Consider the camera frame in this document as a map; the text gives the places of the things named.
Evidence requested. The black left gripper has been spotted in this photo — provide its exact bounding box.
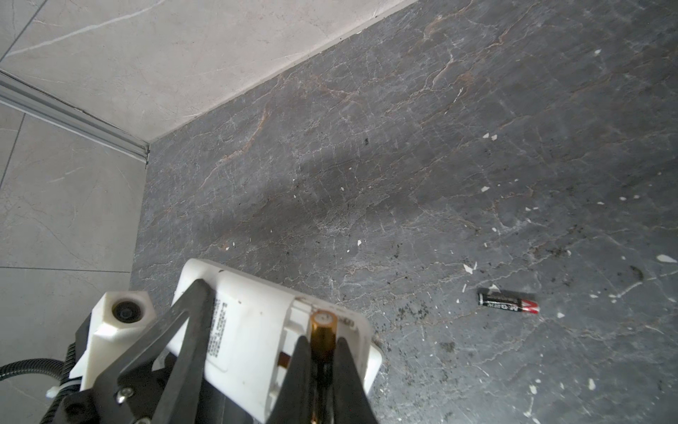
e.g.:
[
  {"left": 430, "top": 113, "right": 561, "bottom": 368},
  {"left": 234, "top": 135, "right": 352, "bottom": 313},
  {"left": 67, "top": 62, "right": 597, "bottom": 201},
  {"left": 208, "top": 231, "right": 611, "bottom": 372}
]
[{"left": 53, "top": 279, "right": 215, "bottom": 424}]

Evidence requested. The aluminium frame profile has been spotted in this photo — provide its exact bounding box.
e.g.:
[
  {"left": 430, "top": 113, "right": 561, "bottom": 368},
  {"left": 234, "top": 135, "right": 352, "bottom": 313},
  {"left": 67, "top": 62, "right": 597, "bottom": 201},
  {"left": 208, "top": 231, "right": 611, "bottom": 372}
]
[{"left": 1, "top": 71, "right": 150, "bottom": 164}]

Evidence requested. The black corrugated left cable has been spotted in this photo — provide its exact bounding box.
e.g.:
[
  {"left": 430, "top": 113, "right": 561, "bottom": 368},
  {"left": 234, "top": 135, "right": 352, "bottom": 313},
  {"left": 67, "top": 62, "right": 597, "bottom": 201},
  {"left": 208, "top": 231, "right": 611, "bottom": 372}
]
[{"left": 0, "top": 343, "right": 78, "bottom": 424}]

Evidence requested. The red black AAA battery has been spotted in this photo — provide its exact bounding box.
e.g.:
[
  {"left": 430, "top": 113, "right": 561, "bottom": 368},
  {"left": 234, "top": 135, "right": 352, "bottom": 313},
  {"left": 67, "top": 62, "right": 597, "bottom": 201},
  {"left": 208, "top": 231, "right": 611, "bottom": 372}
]
[{"left": 478, "top": 293, "right": 540, "bottom": 314}]

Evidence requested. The white remote control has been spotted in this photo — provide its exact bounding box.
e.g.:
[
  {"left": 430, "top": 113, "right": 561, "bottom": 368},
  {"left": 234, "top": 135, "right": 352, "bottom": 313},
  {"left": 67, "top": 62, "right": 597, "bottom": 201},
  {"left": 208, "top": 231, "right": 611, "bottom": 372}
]
[{"left": 174, "top": 259, "right": 383, "bottom": 422}]

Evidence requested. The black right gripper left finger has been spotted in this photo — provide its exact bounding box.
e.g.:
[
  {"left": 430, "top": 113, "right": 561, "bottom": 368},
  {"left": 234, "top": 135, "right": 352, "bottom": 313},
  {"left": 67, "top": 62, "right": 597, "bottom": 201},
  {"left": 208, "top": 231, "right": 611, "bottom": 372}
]
[{"left": 267, "top": 336, "right": 313, "bottom": 424}]

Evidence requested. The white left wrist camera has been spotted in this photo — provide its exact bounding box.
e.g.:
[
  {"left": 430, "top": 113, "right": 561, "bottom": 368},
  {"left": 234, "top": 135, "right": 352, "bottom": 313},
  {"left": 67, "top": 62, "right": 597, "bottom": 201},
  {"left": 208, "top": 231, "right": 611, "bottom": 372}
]
[{"left": 69, "top": 291, "right": 156, "bottom": 391}]

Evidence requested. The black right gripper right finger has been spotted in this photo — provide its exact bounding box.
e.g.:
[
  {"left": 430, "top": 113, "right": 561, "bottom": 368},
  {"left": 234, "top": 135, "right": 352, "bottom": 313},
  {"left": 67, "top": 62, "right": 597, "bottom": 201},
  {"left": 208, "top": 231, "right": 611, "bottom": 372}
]
[{"left": 332, "top": 337, "right": 378, "bottom": 424}]

